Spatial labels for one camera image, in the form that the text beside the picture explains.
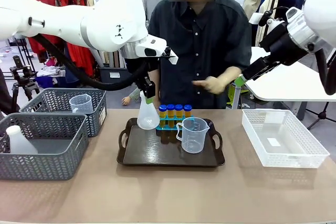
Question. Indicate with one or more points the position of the white background table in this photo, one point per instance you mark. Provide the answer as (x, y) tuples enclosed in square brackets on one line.
[(283, 87)]

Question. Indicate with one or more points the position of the grey basket holding cups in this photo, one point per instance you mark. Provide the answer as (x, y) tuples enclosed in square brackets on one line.
[(97, 113)]

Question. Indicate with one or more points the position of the dark grey storage bin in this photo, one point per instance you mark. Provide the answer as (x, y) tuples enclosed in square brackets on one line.
[(113, 75)]

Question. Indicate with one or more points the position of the person's left hand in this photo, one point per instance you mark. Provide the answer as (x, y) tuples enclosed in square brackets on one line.
[(214, 85)]

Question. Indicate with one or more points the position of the black camera on tripod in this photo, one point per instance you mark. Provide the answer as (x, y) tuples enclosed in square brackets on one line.
[(18, 62)]

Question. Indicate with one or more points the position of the mannequin lying on floor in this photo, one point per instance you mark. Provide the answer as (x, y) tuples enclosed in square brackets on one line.
[(127, 100)]

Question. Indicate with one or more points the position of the black tripod legs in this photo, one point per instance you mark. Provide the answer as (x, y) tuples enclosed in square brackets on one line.
[(321, 116)]

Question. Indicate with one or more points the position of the person's right forearm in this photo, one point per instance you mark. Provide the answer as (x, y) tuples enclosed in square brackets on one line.
[(158, 95)]

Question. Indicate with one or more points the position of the yellow tube with blue cap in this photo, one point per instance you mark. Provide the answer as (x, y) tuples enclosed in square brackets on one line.
[(179, 113), (163, 113), (187, 112), (170, 113)]

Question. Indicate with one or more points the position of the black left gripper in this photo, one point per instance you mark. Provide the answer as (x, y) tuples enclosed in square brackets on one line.
[(141, 69)]

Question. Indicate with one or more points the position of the clear plastic measuring cup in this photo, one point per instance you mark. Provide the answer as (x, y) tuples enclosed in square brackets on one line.
[(81, 104), (194, 140)]

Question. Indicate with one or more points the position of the tall white paper roll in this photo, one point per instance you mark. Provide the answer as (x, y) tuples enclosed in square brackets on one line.
[(110, 60)]

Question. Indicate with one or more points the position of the green chair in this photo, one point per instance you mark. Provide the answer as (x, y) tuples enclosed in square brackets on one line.
[(232, 94)]

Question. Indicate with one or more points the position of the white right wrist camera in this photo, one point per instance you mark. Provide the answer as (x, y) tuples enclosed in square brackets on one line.
[(274, 24)]

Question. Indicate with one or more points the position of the dark brown serving tray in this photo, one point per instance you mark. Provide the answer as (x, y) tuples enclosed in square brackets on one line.
[(152, 153)]

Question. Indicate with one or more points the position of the blue test tube rack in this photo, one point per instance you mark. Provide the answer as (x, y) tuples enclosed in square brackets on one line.
[(157, 126)]

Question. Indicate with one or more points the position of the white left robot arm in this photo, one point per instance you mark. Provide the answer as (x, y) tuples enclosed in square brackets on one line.
[(65, 24)]

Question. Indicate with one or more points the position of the long red dress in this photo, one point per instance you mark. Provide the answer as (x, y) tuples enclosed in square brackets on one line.
[(81, 58)]

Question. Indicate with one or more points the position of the brown paper roll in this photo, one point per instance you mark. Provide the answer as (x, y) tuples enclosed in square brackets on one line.
[(116, 60)]

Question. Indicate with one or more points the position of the white plastic flask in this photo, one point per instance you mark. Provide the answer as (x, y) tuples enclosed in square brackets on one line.
[(18, 142), (148, 119)]

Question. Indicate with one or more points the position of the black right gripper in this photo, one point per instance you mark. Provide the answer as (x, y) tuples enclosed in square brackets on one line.
[(283, 45)]

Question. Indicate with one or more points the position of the person's left forearm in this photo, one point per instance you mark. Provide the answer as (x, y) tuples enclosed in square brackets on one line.
[(233, 74)]

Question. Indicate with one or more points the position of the grey basket holding flasks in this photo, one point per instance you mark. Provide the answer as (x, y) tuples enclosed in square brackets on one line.
[(39, 166)]

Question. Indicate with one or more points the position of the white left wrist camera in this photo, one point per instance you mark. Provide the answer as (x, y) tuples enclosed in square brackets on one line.
[(149, 48)]

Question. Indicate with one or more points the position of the person in dark shirt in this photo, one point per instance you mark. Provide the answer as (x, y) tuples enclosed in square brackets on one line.
[(189, 64)]

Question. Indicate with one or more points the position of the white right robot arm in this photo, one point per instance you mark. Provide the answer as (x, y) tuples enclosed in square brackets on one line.
[(320, 3)]

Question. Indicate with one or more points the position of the white plastic basket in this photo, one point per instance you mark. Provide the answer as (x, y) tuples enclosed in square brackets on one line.
[(302, 153)]

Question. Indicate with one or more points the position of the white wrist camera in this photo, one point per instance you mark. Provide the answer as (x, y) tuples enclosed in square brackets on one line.
[(149, 48), (274, 24)]

